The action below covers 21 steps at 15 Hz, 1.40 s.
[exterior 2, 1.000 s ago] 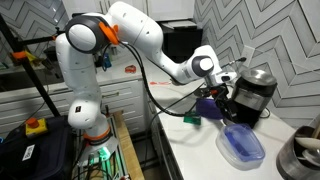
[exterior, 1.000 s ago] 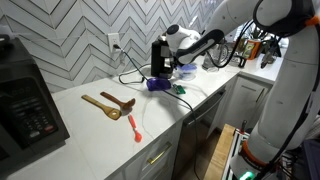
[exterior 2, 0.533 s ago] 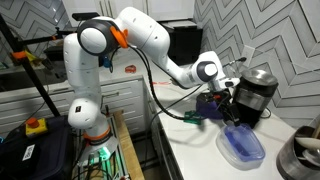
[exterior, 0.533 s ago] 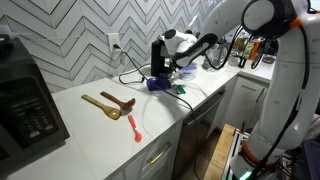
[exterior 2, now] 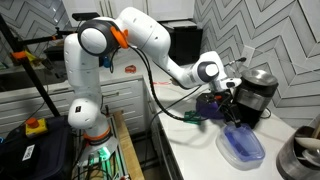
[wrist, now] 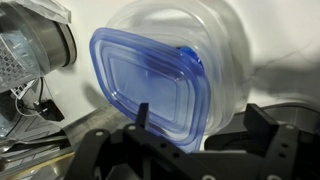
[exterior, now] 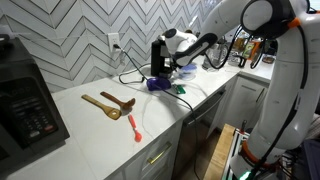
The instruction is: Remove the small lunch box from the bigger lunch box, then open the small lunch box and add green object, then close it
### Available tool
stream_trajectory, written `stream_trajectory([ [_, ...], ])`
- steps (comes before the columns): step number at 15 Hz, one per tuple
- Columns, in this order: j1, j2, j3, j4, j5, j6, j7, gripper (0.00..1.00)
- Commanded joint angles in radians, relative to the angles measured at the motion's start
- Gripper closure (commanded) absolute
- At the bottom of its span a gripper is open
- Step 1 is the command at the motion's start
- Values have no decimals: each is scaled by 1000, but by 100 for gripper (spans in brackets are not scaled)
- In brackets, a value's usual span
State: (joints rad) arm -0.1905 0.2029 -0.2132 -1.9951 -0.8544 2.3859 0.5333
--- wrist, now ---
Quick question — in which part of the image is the big clear plastic lunch box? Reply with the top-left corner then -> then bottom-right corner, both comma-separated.
105,0 -> 251,136

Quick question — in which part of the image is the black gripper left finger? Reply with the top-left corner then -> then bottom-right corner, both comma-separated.
64,102 -> 214,180

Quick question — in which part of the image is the coffee maker power cord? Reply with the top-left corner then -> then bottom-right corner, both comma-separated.
14,77 -> 66,123

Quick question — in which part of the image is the black silver coffee maker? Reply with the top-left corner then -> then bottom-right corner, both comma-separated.
0,0 -> 78,94

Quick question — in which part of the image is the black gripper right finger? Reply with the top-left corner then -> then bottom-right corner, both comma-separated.
243,103 -> 320,180

